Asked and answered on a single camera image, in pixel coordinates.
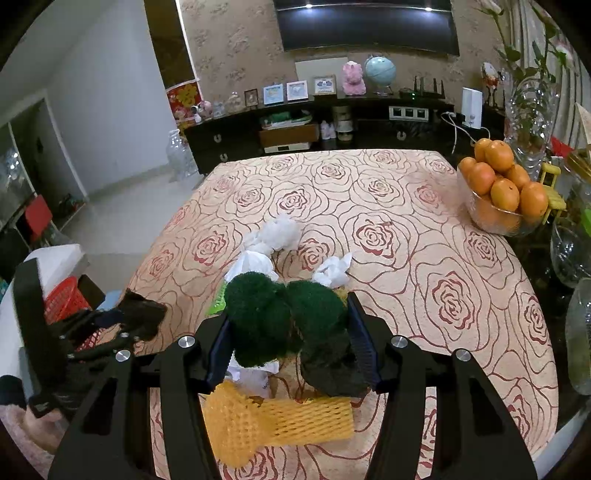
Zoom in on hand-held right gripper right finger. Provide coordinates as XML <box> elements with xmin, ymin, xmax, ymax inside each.
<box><xmin>346</xmin><ymin>292</ymin><xmax>539</xmax><ymax>480</ymax></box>

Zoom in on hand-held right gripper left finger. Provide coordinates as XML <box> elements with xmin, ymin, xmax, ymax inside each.
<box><xmin>48</xmin><ymin>313</ymin><xmax>233</xmax><ymax>480</ymax></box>

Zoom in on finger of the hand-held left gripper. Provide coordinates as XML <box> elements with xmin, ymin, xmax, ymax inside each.
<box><xmin>67</xmin><ymin>332</ymin><xmax>139</xmax><ymax>365</ymax></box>
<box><xmin>58</xmin><ymin>290</ymin><xmax>167</xmax><ymax>342</ymax></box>

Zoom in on red plastic basket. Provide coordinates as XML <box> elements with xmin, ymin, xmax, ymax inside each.
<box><xmin>44</xmin><ymin>276</ymin><xmax>105</xmax><ymax>352</ymax></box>

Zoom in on white paper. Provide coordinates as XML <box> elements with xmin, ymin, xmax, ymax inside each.
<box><xmin>227</xmin><ymin>359</ymin><xmax>280</xmax><ymax>398</ymax></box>

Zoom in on light green plastic wrapper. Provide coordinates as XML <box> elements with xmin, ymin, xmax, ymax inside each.
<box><xmin>205</xmin><ymin>284</ymin><xmax>229</xmax><ymax>317</ymax></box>

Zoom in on green scouring pad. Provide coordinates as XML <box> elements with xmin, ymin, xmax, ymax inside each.
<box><xmin>224</xmin><ymin>271</ymin><xmax>370</xmax><ymax>398</ymax></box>

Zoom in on knotted white tissue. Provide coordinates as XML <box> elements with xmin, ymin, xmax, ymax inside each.
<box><xmin>242</xmin><ymin>216</ymin><xmax>300</xmax><ymax>254</ymax></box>

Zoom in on person's left forearm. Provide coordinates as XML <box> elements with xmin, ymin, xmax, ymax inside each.
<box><xmin>0</xmin><ymin>376</ymin><xmax>70</xmax><ymax>467</ymax></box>

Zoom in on table with rose tablecloth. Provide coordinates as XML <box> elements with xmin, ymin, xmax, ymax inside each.
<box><xmin>124</xmin><ymin>148</ymin><xmax>559</xmax><ymax>480</ymax></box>

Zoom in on red chair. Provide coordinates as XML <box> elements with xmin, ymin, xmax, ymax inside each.
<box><xmin>23</xmin><ymin>194</ymin><xmax>54</xmax><ymax>245</ymax></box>

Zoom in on clear plastic water jug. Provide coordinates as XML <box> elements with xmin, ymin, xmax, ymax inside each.
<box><xmin>166</xmin><ymin>129</ymin><xmax>199</xmax><ymax>182</ymax></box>

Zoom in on glass fruit bowl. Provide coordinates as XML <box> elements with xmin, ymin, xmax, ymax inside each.
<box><xmin>457</xmin><ymin>168</ymin><xmax>550</xmax><ymax>237</ymax></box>

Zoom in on black television cabinet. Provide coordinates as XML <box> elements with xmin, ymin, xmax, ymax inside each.
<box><xmin>184</xmin><ymin>95</ymin><xmax>506</xmax><ymax>176</ymax></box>

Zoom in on flat white box device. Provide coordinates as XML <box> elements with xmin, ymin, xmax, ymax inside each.
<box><xmin>263</xmin><ymin>141</ymin><xmax>311</xmax><ymax>154</ymax></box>

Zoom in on tall clear glass vase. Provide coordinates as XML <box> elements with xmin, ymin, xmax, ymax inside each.
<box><xmin>564</xmin><ymin>277</ymin><xmax>591</xmax><ymax>395</ymax></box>

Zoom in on brown open drawer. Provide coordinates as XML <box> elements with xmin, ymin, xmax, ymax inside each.
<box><xmin>259</xmin><ymin>124</ymin><xmax>319</xmax><ymax>147</ymax></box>

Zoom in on cream jar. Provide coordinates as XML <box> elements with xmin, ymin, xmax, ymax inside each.
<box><xmin>332</xmin><ymin>106</ymin><xmax>354</xmax><ymax>141</ymax></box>

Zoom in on clear glass goblet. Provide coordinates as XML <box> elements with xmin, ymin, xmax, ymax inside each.
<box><xmin>549</xmin><ymin>217</ymin><xmax>591</xmax><ymax>289</ymax></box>

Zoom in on pile of oranges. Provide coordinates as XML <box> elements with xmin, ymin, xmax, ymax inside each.
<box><xmin>458</xmin><ymin>137</ymin><xmax>550</xmax><ymax>222</ymax></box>

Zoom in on white socket panel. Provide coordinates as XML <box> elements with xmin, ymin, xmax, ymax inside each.
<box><xmin>389</xmin><ymin>105</ymin><xmax>430</xmax><ymax>121</ymax></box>

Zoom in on green books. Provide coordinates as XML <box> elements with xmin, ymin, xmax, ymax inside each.
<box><xmin>259</xmin><ymin>111</ymin><xmax>312</xmax><ymax>127</ymax></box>

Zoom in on yellow miniature chair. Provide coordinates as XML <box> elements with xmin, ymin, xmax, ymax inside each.
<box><xmin>539</xmin><ymin>161</ymin><xmax>566</xmax><ymax>222</ymax></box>

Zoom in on white upright device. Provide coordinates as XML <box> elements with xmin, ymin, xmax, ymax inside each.
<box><xmin>461</xmin><ymin>87</ymin><xmax>483</xmax><ymax>130</ymax></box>

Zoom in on black router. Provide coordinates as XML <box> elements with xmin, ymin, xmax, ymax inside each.
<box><xmin>399</xmin><ymin>76</ymin><xmax>446</xmax><ymax>101</ymax></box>

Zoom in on pink plush toy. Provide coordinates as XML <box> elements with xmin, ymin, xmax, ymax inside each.
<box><xmin>342</xmin><ymin>61</ymin><xmax>368</xmax><ymax>97</ymax></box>

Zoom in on light blue globe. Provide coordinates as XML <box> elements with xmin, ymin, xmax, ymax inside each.
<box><xmin>365</xmin><ymin>54</ymin><xmax>397</xmax><ymax>97</ymax></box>

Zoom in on glass flower vase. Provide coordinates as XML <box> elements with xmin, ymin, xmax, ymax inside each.
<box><xmin>503</xmin><ymin>76</ymin><xmax>555</xmax><ymax>181</ymax></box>

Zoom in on small red white figurine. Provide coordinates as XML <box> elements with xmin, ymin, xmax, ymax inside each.
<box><xmin>480</xmin><ymin>61</ymin><xmax>502</xmax><ymax>88</ymax></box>

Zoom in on black curved television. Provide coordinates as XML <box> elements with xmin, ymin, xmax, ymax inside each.
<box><xmin>272</xmin><ymin>0</ymin><xmax>461</xmax><ymax>57</ymax></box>

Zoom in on striped curtain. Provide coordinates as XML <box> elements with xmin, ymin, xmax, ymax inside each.
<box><xmin>508</xmin><ymin>0</ymin><xmax>591</xmax><ymax>153</ymax></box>

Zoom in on pink artificial flowers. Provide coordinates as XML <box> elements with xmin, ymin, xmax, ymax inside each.
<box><xmin>475</xmin><ymin>0</ymin><xmax>575</xmax><ymax>93</ymax></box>

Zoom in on red wall poster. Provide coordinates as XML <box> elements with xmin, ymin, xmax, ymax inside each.
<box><xmin>165</xmin><ymin>78</ymin><xmax>201</xmax><ymax>132</ymax></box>

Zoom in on white cable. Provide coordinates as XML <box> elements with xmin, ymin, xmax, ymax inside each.
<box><xmin>441</xmin><ymin>111</ymin><xmax>476</xmax><ymax>155</ymax></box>

